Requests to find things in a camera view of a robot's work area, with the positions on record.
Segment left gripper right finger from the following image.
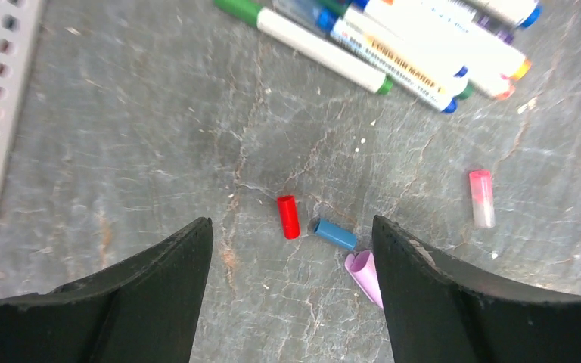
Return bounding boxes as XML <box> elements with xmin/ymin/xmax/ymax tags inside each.
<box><xmin>372</xmin><ymin>216</ymin><xmax>581</xmax><ymax>362</ymax></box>

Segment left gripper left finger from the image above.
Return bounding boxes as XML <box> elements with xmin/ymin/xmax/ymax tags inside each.
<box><xmin>0</xmin><ymin>218</ymin><xmax>213</xmax><ymax>362</ymax></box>

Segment pink highlighter cap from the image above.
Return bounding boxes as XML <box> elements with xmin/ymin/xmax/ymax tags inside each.
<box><xmin>344</xmin><ymin>250</ymin><xmax>384</xmax><ymax>309</ymax></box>

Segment pink translucent cap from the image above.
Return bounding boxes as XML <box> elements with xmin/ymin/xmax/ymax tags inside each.
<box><xmin>468</xmin><ymin>169</ymin><xmax>496</xmax><ymax>228</ymax></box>

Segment light blue cap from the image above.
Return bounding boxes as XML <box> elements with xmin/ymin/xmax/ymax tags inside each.
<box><xmin>313</xmin><ymin>219</ymin><xmax>357</xmax><ymax>250</ymax></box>

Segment red pen cap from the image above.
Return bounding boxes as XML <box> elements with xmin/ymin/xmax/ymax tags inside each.
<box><xmin>277</xmin><ymin>195</ymin><xmax>300</xmax><ymax>240</ymax></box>

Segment orange capped marker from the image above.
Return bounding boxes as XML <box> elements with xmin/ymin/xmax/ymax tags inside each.
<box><xmin>351</xmin><ymin>1</ymin><xmax>532</xmax><ymax>80</ymax></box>

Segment green capped marker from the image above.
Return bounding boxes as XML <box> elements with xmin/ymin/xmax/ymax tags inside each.
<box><xmin>214</xmin><ymin>0</ymin><xmax>393</xmax><ymax>95</ymax></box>

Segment purple end white marker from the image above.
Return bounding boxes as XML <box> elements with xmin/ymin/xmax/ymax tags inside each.
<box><xmin>466</xmin><ymin>0</ymin><xmax>543</xmax><ymax>29</ymax></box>

